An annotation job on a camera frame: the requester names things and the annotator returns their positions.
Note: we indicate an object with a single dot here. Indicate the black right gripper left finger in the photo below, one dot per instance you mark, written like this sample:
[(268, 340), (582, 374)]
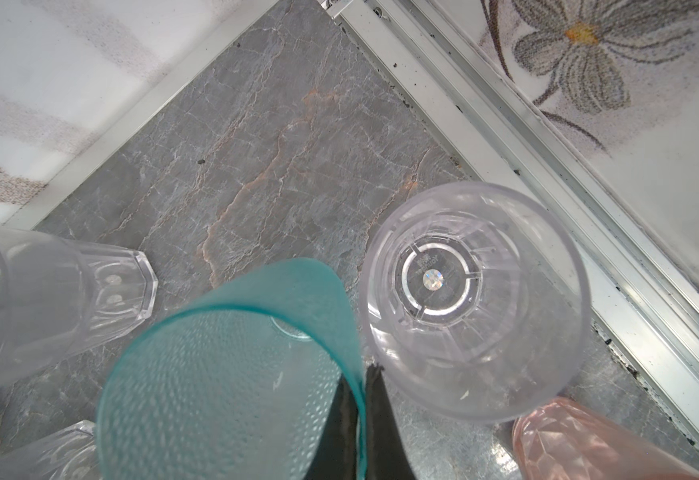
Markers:
[(336, 455)]

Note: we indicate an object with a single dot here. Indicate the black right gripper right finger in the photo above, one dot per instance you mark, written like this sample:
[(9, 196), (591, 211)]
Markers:
[(386, 457)]

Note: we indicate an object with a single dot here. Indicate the teal frosted glass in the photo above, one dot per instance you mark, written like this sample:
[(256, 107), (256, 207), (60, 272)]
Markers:
[(242, 383)]

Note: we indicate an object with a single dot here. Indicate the clear round glass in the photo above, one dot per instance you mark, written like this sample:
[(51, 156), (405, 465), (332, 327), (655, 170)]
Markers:
[(476, 302)]

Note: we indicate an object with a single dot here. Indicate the pink faceted glass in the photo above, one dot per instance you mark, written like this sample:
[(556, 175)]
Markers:
[(565, 440)]

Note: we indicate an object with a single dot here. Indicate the frosted dotted glass centre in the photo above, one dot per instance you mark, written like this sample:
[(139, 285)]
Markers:
[(70, 453)]

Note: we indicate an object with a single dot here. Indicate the clear tall glass back right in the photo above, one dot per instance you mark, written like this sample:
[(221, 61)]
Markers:
[(59, 298)]

